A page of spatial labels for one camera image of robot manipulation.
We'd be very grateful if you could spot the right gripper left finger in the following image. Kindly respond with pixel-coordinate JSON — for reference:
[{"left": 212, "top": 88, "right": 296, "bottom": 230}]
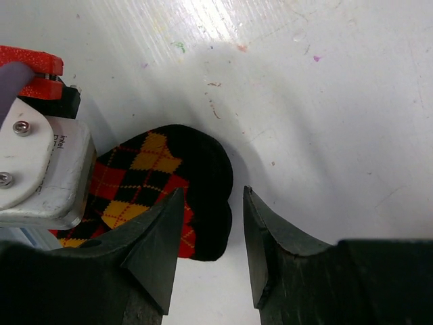
[{"left": 1, "top": 189, "right": 184, "bottom": 324}]

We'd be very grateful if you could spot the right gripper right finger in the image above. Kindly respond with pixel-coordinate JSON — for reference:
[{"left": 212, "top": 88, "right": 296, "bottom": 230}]
[{"left": 243, "top": 187, "right": 432, "bottom": 324}]

